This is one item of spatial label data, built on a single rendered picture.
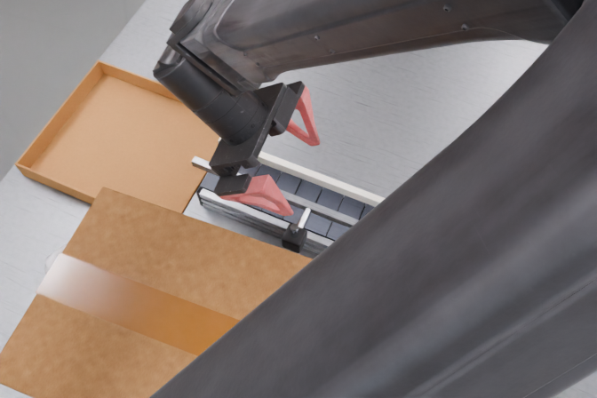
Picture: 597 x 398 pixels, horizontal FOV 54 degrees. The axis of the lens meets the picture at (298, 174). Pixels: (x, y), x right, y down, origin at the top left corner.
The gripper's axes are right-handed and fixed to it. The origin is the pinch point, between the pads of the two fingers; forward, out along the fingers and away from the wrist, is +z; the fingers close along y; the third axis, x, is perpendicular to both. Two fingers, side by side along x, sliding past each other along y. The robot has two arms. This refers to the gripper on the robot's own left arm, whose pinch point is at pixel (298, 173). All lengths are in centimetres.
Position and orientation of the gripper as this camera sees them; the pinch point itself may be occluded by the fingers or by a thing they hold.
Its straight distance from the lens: 65.9
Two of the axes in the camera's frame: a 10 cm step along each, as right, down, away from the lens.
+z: 6.0, 5.7, 5.6
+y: 3.2, -8.1, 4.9
